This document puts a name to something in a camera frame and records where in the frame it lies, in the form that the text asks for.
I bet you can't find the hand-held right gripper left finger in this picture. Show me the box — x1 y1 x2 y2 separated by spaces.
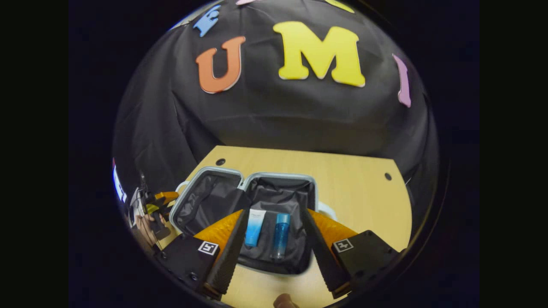
153 208 250 301

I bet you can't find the white and blue tube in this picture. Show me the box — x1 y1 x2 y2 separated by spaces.
244 209 267 248

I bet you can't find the black backdrop cloth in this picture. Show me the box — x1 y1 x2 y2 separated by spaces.
112 0 441 214

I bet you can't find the green bottle with blue cap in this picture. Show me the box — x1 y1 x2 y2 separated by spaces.
271 213 292 261

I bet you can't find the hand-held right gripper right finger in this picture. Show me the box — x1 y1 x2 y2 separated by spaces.
302 208 402 299

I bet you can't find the pale blue hard-shell suitcase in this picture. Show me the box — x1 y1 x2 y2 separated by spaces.
169 166 337 276

